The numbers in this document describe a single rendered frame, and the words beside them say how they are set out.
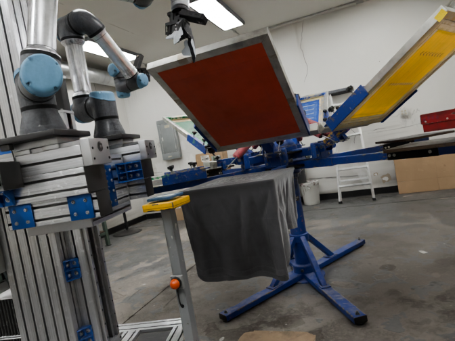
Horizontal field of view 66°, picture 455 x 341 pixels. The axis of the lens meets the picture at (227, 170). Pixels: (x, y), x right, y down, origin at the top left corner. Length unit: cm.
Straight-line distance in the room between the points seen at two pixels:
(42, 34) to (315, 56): 523
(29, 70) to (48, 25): 17
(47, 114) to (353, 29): 537
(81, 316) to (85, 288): 13
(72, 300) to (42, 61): 95
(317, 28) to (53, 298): 551
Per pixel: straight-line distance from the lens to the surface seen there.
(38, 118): 134
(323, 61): 613
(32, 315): 175
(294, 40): 627
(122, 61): 198
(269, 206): 144
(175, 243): 131
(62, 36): 201
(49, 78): 123
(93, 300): 165
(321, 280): 264
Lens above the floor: 109
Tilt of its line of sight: 3 degrees down
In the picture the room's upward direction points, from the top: 10 degrees counter-clockwise
